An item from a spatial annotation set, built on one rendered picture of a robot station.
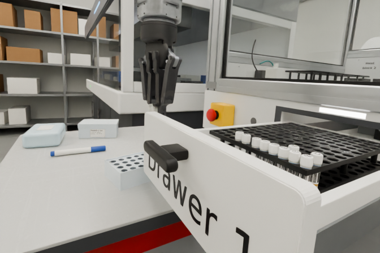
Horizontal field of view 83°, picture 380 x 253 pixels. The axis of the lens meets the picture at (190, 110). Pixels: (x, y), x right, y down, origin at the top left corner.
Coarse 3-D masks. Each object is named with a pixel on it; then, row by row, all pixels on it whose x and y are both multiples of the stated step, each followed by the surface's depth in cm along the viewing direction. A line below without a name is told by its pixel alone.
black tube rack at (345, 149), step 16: (240, 128) 40; (256, 128) 41; (272, 128) 41; (288, 128) 42; (304, 128) 43; (288, 144) 31; (304, 144) 32; (320, 144) 32; (336, 144) 33; (352, 144) 33; (368, 144) 34; (336, 160) 26; (352, 160) 27; (368, 160) 34; (320, 176) 28; (336, 176) 28; (352, 176) 28; (320, 192) 24
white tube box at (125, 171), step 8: (112, 160) 48; (120, 160) 50; (128, 160) 49; (136, 160) 49; (112, 168) 45; (120, 168) 44; (128, 168) 45; (136, 168) 44; (112, 176) 45; (120, 176) 42; (128, 176) 43; (136, 176) 44; (144, 176) 46; (120, 184) 42; (128, 184) 43; (136, 184) 45
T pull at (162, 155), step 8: (144, 144) 26; (152, 144) 24; (176, 144) 25; (152, 152) 23; (160, 152) 22; (168, 152) 22; (176, 152) 23; (184, 152) 23; (160, 160) 21; (168, 160) 20; (176, 160) 20; (168, 168) 20; (176, 168) 20
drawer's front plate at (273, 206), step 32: (160, 128) 31; (192, 160) 23; (224, 160) 18; (256, 160) 17; (160, 192) 32; (192, 192) 23; (224, 192) 18; (256, 192) 15; (288, 192) 13; (192, 224) 23; (224, 224) 18; (256, 224) 15; (288, 224) 13
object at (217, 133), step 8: (216, 136) 35; (224, 136) 34; (232, 136) 34; (240, 144) 30; (248, 144) 30; (256, 152) 28; (264, 152) 27; (272, 160) 26; (280, 160) 25; (296, 168) 23; (304, 168) 23; (312, 168) 23
